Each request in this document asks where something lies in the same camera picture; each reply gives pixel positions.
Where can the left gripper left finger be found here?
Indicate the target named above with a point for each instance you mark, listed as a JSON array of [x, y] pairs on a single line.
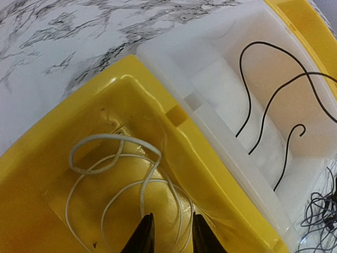
[[143, 238]]

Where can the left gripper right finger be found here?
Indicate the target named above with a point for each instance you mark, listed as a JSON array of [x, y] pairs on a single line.
[[204, 239]]

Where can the left yellow plastic bin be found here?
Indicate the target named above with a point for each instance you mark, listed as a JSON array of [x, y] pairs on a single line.
[[47, 207]]

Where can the yellow plastic bin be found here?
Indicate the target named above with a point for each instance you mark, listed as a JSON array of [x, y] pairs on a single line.
[[47, 207], [310, 29]]

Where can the white translucent plastic bin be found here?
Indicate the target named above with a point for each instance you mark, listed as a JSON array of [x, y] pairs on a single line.
[[260, 100]]

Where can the right yellow plastic bin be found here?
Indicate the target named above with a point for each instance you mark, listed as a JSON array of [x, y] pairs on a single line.
[[310, 29]]

